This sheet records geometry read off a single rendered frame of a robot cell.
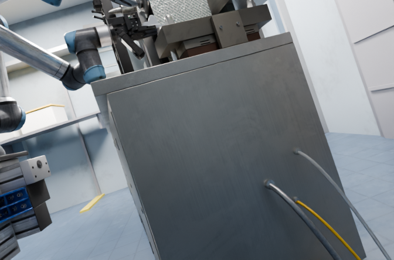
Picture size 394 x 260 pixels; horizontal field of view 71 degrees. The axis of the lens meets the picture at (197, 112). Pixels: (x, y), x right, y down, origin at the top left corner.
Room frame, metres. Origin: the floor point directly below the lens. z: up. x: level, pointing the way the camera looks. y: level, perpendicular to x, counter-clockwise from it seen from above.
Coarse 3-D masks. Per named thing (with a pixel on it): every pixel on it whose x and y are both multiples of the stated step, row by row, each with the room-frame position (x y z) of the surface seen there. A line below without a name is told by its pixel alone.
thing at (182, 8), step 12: (156, 0) 1.07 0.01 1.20; (168, 0) 1.08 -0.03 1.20; (180, 0) 1.10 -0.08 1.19; (192, 0) 1.11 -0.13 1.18; (204, 0) 1.13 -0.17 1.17; (156, 12) 1.06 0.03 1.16; (168, 12) 1.08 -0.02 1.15; (180, 12) 1.09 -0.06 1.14; (192, 12) 1.11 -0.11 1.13; (204, 12) 1.13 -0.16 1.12
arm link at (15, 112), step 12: (0, 24) 1.20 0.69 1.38; (0, 60) 1.19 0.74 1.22; (0, 72) 1.18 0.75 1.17; (0, 84) 1.18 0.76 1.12; (0, 96) 1.17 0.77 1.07; (0, 108) 1.16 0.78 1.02; (12, 108) 1.19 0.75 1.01; (12, 120) 1.19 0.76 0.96; (24, 120) 1.24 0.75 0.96; (0, 132) 1.16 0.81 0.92
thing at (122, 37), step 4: (124, 32) 1.00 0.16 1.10; (120, 36) 0.99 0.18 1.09; (124, 36) 1.00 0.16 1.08; (128, 36) 1.00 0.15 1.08; (120, 40) 1.03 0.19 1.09; (124, 40) 1.00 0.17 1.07; (128, 40) 1.00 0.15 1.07; (132, 40) 1.00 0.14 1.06; (124, 44) 1.03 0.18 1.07; (128, 44) 1.00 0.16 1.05; (132, 44) 1.00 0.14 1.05; (136, 44) 1.01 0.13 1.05; (128, 48) 1.03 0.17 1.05; (132, 48) 1.00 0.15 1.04; (136, 48) 1.01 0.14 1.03; (140, 48) 1.01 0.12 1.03; (132, 52) 1.04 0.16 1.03; (136, 52) 1.00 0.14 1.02; (140, 52) 1.01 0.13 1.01; (144, 52) 1.01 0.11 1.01; (136, 56) 1.02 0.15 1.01; (140, 56) 1.01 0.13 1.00
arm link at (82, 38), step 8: (72, 32) 0.94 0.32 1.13; (80, 32) 0.94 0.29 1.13; (88, 32) 0.95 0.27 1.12; (96, 32) 0.96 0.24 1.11; (72, 40) 0.93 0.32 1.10; (80, 40) 0.94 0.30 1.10; (88, 40) 0.95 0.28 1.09; (96, 40) 0.96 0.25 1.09; (72, 48) 0.94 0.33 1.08; (80, 48) 0.94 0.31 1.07; (88, 48) 0.94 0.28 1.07; (96, 48) 0.97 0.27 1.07
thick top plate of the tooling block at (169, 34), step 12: (228, 12) 0.93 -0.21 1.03; (240, 12) 0.95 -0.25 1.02; (252, 12) 0.96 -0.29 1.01; (264, 12) 0.98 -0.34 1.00; (180, 24) 0.88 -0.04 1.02; (192, 24) 0.89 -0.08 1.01; (204, 24) 0.90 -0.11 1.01; (252, 24) 0.96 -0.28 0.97; (264, 24) 1.02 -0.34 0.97; (168, 36) 0.86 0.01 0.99; (180, 36) 0.87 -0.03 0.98; (192, 36) 0.89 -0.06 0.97; (156, 48) 1.01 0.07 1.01; (168, 48) 0.91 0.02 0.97
